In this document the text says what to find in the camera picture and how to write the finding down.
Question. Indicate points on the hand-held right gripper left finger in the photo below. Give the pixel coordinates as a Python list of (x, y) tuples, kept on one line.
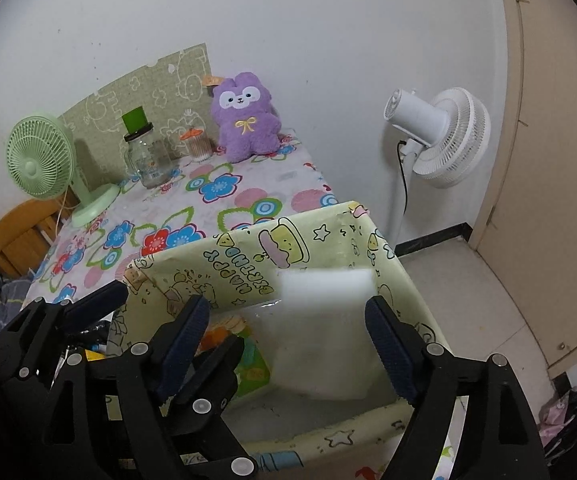
[(183, 350)]

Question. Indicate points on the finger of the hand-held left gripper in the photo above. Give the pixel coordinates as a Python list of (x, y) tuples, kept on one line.
[(218, 372), (93, 305)]

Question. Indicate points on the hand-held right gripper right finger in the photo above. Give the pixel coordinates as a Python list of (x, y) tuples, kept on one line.
[(388, 355)]

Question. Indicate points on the white soft cloth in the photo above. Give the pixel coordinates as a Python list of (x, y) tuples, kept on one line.
[(328, 350)]

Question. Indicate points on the yellow cartoon print storage box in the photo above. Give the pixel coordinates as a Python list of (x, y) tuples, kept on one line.
[(248, 260)]

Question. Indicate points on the green printed packet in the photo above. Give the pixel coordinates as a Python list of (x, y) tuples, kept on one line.
[(251, 365)]

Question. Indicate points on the wooden headboard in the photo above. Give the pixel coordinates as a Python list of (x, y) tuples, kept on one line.
[(13, 235)]

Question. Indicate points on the glass jar with black lid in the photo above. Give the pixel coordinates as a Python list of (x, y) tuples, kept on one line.
[(141, 160)]

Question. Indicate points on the green desk fan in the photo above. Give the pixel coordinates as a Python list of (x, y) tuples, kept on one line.
[(38, 157)]

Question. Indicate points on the small clear glass mug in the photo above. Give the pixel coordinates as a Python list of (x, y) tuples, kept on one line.
[(162, 155)]

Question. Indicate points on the floral tablecloth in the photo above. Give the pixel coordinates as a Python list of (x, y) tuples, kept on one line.
[(248, 195)]

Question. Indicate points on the pink bags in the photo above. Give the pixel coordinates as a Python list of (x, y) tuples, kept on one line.
[(563, 410)]

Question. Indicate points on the small jar with orange lid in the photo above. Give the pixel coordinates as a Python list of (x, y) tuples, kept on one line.
[(198, 147)]

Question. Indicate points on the green plastic cup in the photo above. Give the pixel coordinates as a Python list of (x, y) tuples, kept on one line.
[(136, 119)]

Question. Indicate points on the white standing fan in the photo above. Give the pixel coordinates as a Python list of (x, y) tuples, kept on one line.
[(448, 135)]

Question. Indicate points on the beige wooden door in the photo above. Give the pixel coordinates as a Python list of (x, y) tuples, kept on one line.
[(543, 185)]

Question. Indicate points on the purple plush toy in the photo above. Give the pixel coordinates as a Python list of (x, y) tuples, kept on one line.
[(246, 120)]

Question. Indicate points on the green patterned board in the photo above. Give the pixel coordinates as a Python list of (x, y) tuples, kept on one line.
[(178, 75)]

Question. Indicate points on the small orange tag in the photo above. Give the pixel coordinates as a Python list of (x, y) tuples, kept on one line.
[(212, 80)]

